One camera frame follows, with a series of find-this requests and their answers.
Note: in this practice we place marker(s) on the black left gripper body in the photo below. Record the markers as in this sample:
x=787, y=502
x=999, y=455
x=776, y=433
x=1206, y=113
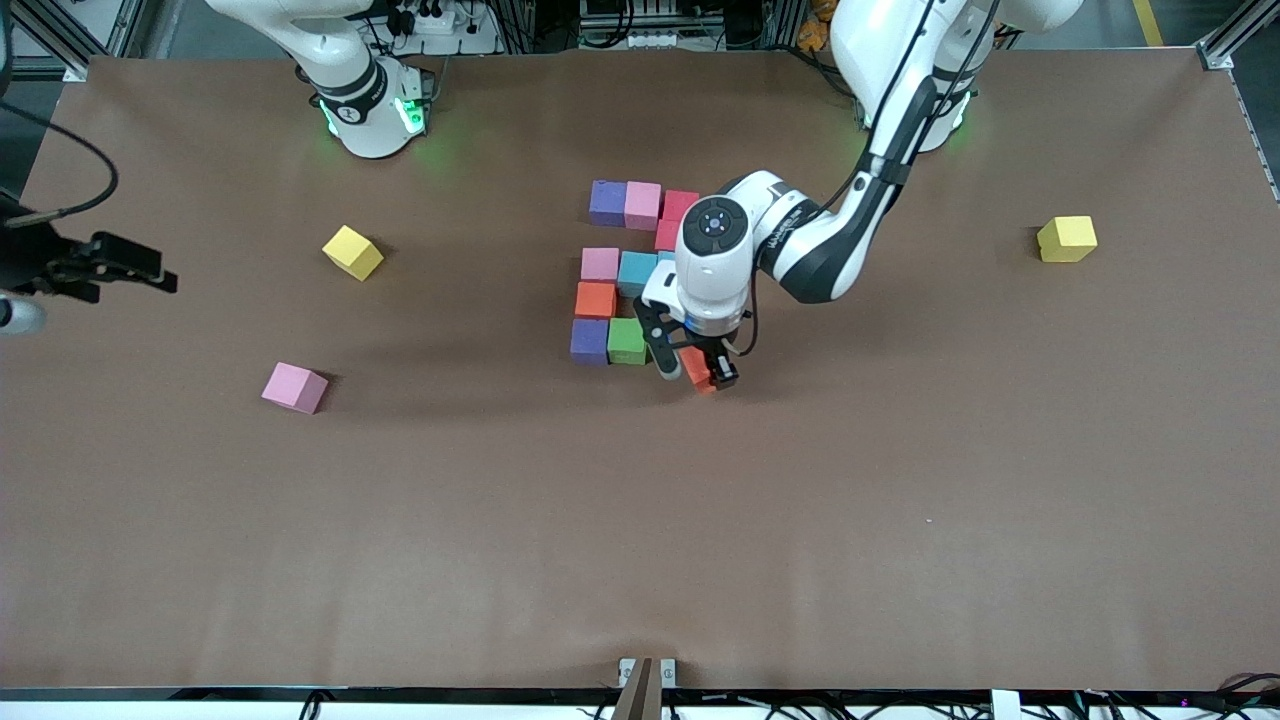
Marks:
x=713, y=355

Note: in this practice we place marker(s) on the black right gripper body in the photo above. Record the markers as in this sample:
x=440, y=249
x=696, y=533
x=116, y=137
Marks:
x=35, y=257

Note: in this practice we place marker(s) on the orange foam cube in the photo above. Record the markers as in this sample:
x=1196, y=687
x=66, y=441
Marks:
x=696, y=370
x=596, y=300

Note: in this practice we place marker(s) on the green foam cube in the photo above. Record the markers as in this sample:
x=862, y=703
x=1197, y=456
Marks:
x=626, y=341

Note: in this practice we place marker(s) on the purple foam cube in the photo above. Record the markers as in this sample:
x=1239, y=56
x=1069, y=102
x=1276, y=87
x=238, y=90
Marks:
x=607, y=203
x=589, y=341

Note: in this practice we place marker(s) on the red foam cube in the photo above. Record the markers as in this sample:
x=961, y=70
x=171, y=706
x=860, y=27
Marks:
x=666, y=237
x=678, y=203

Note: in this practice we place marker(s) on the pink foam cube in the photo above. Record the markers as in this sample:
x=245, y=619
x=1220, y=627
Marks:
x=295, y=388
x=600, y=265
x=643, y=205

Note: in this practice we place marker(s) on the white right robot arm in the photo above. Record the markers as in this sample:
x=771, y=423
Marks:
x=340, y=70

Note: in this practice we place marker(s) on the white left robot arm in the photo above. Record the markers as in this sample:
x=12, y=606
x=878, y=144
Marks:
x=715, y=260

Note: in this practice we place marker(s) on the yellow foam cube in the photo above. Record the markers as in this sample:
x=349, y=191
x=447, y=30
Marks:
x=352, y=252
x=1067, y=239

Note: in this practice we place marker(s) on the small white power strip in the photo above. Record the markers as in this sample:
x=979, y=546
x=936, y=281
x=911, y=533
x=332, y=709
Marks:
x=652, y=40

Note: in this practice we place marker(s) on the bag of orange items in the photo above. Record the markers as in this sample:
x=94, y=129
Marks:
x=815, y=30

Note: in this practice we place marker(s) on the large white power strip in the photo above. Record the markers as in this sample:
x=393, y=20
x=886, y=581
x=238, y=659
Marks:
x=440, y=25

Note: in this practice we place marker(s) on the white tag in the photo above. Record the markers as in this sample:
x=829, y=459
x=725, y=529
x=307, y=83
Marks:
x=1005, y=705

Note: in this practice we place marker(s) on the aluminium frame strut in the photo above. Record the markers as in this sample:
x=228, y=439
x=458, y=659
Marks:
x=55, y=40
x=1235, y=35

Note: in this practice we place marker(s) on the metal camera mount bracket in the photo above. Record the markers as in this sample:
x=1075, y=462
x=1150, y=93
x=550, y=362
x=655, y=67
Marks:
x=647, y=672

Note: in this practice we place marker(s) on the aluminium frame post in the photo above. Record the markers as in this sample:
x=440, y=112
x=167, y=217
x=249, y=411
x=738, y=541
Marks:
x=515, y=25
x=785, y=22

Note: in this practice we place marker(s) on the aluminium table edge rail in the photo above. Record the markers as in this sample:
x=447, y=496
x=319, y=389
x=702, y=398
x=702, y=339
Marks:
x=1252, y=130

